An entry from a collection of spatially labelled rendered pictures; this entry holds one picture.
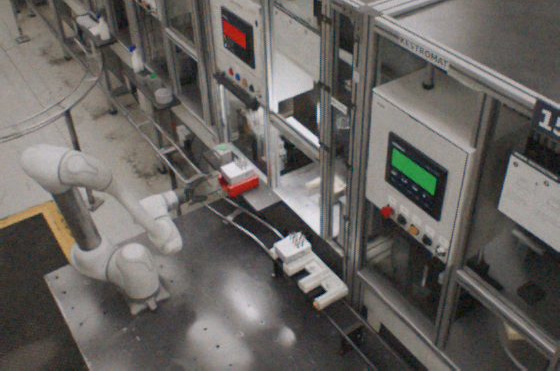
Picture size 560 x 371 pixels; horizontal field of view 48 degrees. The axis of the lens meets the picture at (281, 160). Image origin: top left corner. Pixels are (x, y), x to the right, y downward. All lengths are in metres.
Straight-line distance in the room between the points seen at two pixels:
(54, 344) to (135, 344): 1.05
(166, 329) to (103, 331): 0.27
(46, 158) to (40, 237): 2.01
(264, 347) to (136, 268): 0.62
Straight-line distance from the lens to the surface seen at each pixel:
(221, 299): 2.88
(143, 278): 2.78
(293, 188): 3.03
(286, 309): 2.82
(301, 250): 2.71
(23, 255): 4.33
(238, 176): 2.97
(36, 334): 3.86
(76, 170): 2.33
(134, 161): 4.86
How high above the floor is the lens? 2.87
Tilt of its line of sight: 38 degrees down
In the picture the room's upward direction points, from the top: 2 degrees counter-clockwise
